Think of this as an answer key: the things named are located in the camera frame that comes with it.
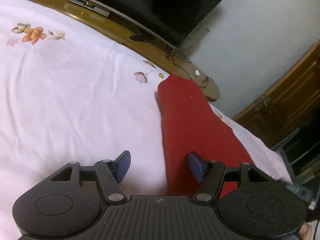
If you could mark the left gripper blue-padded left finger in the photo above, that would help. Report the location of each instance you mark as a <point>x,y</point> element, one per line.
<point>108,174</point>

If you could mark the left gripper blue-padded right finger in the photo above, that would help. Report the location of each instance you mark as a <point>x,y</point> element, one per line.
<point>211,175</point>

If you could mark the red beaded knit sweater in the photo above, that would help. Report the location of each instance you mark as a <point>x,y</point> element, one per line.
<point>190,125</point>

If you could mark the person's right hand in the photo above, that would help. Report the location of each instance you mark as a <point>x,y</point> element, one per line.
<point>305,232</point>

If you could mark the white floral bed sheet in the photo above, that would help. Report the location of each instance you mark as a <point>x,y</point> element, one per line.
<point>69,93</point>

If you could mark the brown wooden door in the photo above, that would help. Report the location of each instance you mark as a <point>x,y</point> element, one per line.
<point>293,97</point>

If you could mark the clear glass vase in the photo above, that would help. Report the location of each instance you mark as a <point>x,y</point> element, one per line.
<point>193,40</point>

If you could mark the wooden tv console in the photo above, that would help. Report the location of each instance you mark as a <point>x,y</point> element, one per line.
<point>144,43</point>

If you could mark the silver set-top box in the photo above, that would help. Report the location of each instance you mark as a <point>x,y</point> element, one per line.
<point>91,6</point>

